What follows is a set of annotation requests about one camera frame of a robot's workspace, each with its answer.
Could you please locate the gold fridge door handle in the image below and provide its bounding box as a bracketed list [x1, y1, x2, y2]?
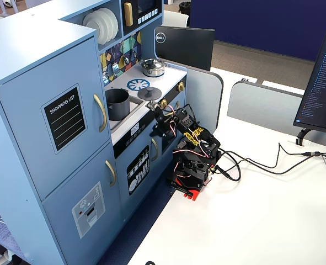
[93, 93, 108, 133]

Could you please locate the gold freezer door handle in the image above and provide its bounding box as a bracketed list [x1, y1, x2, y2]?
[105, 160, 117, 187]

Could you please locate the white toy plate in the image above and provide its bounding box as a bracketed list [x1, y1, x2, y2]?
[92, 9, 115, 42]
[82, 10, 106, 45]
[98, 7, 120, 38]

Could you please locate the gray toy sink basin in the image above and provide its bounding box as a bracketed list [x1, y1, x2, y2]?
[107, 95, 146, 132]

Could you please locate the blue toy kitchen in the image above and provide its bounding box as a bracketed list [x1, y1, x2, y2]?
[0, 0, 189, 265]

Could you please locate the black looped cable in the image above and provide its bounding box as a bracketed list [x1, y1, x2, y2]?
[216, 150, 242, 182]

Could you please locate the gray lid with knob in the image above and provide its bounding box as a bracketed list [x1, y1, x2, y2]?
[137, 86, 162, 101]

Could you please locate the steel slotted spatula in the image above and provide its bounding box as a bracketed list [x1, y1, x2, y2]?
[111, 41, 120, 76]

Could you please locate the gray desk divider panel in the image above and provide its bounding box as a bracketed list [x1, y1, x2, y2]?
[162, 61, 225, 134]
[226, 79, 326, 150]

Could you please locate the shiny steel pot lid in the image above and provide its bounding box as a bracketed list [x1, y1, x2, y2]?
[140, 57, 165, 70]

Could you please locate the steel toy spoon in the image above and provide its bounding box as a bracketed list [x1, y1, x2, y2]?
[129, 37, 138, 59]

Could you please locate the gray pot recipient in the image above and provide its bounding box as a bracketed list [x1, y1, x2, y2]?
[105, 88, 131, 121]

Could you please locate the black toy microwave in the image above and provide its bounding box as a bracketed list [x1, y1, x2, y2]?
[121, 0, 163, 36]

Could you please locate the black Dell monitor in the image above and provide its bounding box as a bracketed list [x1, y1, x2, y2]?
[154, 25, 216, 72]

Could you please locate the steel toy ladle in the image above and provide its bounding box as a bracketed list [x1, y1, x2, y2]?
[121, 40, 130, 66]

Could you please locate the black trash bin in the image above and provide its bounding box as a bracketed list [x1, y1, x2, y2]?
[178, 1, 192, 15]

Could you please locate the yellow cable wrap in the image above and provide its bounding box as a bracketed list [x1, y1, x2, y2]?
[183, 127, 205, 147]

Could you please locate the monitor showing code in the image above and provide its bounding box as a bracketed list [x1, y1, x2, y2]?
[292, 22, 326, 136]

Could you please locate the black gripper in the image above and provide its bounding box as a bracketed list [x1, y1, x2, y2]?
[147, 99, 180, 139]

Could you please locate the gold dishwasher door handle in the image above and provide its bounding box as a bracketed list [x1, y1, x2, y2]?
[151, 137, 159, 162]

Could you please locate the white chair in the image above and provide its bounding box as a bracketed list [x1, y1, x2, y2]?
[162, 10, 190, 29]

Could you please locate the long black cable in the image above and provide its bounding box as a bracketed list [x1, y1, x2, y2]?
[219, 142, 326, 176]

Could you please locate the red robot base mount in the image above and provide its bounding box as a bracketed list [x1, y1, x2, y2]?
[176, 176, 208, 203]

